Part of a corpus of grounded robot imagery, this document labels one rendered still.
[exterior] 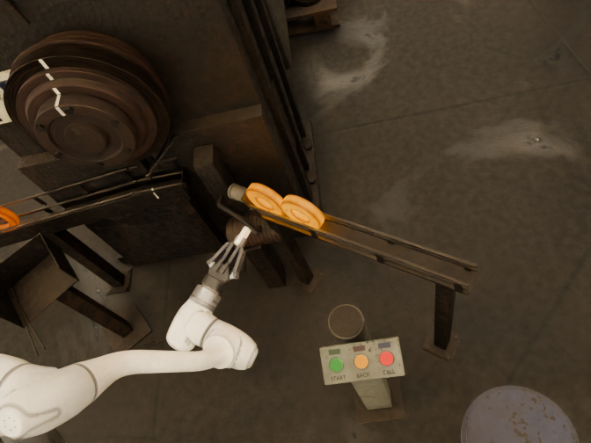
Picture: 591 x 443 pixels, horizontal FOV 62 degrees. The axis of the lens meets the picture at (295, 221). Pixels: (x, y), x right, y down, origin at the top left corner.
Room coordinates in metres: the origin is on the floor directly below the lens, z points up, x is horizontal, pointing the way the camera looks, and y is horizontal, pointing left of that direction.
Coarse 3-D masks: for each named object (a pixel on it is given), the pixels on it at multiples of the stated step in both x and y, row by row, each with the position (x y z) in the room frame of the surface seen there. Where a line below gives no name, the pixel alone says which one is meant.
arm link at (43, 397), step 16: (16, 368) 0.54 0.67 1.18; (32, 368) 0.53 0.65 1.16; (48, 368) 0.53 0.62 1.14; (64, 368) 0.52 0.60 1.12; (80, 368) 0.52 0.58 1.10; (0, 384) 0.51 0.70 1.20; (16, 384) 0.50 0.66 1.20; (32, 384) 0.49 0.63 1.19; (48, 384) 0.48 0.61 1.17; (64, 384) 0.48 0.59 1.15; (80, 384) 0.48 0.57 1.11; (0, 400) 0.48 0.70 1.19; (16, 400) 0.45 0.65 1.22; (32, 400) 0.45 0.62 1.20; (48, 400) 0.44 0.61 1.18; (64, 400) 0.44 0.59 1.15; (80, 400) 0.45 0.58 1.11; (0, 416) 0.44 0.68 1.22; (16, 416) 0.42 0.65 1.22; (32, 416) 0.42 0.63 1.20; (48, 416) 0.42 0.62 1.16; (64, 416) 0.42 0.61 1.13; (16, 432) 0.40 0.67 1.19; (32, 432) 0.40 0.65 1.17
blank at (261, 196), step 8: (256, 184) 1.05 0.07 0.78; (248, 192) 1.06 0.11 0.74; (256, 192) 1.02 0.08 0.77; (264, 192) 1.00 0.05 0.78; (272, 192) 0.99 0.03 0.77; (256, 200) 1.04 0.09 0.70; (264, 200) 1.04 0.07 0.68; (272, 200) 0.97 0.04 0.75; (280, 200) 0.97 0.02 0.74; (264, 208) 1.02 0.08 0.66; (272, 208) 0.99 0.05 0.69; (280, 208) 0.96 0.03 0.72
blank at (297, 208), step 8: (288, 200) 0.92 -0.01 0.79; (296, 200) 0.90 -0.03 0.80; (304, 200) 0.89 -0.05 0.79; (288, 208) 0.92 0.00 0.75; (296, 208) 0.89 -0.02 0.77; (304, 208) 0.87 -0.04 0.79; (312, 208) 0.86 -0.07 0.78; (288, 216) 0.94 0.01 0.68; (296, 216) 0.91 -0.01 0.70; (304, 216) 0.90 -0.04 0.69; (312, 216) 0.85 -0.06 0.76; (320, 216) 0.84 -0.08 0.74; (312, 224) 0.86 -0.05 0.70; (320, 224) 0.83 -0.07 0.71
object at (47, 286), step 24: (48, 240) 1.30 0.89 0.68; (0, 264) 1.26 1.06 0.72; (24, 264) 1.28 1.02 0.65; (48, 264) 1.26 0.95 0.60; (0, 288) 1.23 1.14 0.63; (24, 288) 1.21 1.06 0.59; (48, 288) 1.15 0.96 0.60; (72, 288) 1.20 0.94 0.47; (0, 312) 1.07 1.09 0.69; (96, 312) 1.16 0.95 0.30; (120, 312) 1.29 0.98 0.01; (120, 336) 1.15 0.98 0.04; (144, 336) 1.11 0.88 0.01
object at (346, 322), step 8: (344, 304) 0.63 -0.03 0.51; (336, 312) 0.61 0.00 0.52; (344, 312) 0.60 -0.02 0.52; (352, 312) 0.59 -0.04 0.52; (360, 312) 0.58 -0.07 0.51; (328, 320) 0.60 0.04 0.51; (336, 320) 0.59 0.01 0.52; (344, 320) 0.58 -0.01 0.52; (352, 320) 0.57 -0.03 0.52; (360, 320) 0.56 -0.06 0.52; (336, 328) 0.56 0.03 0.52; (344, 328) 0.55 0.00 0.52; (352, 328) 0.54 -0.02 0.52; (360, 328) 0.53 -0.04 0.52; (336, 336) 0.54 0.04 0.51; (344, 336) 0.53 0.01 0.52; (352, 336) 0.52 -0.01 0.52; (360, 336) 0.52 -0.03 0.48; (368, 336) 0.55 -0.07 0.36
